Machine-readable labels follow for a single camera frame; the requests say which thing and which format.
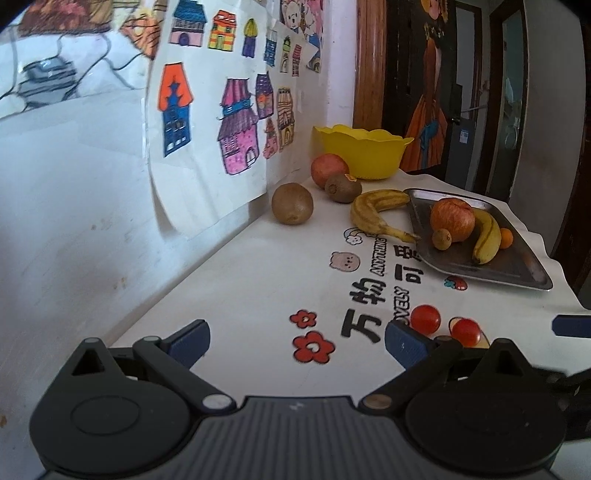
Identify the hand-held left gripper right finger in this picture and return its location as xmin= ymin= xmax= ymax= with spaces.
xmin=358 ymin=320 xmax=539 ymax=416

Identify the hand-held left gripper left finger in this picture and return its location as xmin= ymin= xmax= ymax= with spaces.
xmin=58 ymin=319 xmax=237 ymax=414

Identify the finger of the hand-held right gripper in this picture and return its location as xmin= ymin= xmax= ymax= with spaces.
xmin=551 ymin=314 xmax=591 ymax=339
xmin=531 ymin=364 xmax=591 ymax=445

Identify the red cherry tomato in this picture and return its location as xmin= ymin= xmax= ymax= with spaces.
xmin=410 ymin=305 xmax=441 ymax=334
xmin=450 ymin=318 xmax=482 ymax=348

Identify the metal tray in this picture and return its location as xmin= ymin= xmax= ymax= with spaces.
xmin=403 ymin=187 xmax=554 ymax=291

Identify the large striped red apple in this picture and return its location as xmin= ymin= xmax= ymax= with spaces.
xmin=430 ymin=198 xmax=476 ymax=243

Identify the brown-spotted yellow banana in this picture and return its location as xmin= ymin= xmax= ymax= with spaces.
xmin=351 ymin=189 xmax=421 ymax=244

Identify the yellow scalloped plastic bowl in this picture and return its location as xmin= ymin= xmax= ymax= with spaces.
xmin=313 ymin=124 xmax=415 ymax=181

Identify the dark red apple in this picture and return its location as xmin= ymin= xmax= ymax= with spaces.
xmin=310 ymin=154 xmax=350 ymax=190

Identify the white printed tablecloth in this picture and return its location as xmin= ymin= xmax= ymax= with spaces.
xmin=111 ymin=159 xmax=591 ymax=402

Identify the brown kiwi with sticker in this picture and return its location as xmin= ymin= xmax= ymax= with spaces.
xmin=325 ymin=173 xmax=363 ymax=204

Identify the large brown kiwi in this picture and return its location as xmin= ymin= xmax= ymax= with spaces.
xmin=271 ymin=183 xmax=314 ymax=226

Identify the grey cabinet with sticker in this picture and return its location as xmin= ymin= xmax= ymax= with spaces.
xmin=441 ymin=82 xmax=481 ymax=190

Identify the orange dress door poster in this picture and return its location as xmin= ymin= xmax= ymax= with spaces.
xmin=399 ymin=0 xmax=451 ymax=172

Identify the dark wooden door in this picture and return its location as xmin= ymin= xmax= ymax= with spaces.
xmin=383 ymin=0 xmax=458 ymax=183

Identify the coloured houses wall drawing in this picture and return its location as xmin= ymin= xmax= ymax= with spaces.
xmin=144 ymin=0 xmax=324 ymax=240

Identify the metal door handle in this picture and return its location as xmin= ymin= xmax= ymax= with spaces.
xmin=450 ymin=104 xmax=488 ymax=125

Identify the brown inner door frame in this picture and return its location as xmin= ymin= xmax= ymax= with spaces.
xmin=480 ymin=0 xmax=529 ymax=199

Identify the large coloured wall drawing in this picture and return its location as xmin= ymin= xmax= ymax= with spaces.
xmin=0 ymin=0 xmax=160 ymax=121

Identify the wooden door frame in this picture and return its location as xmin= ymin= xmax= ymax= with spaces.
xmin=353 ymin=0 xmax=389 ymax=139

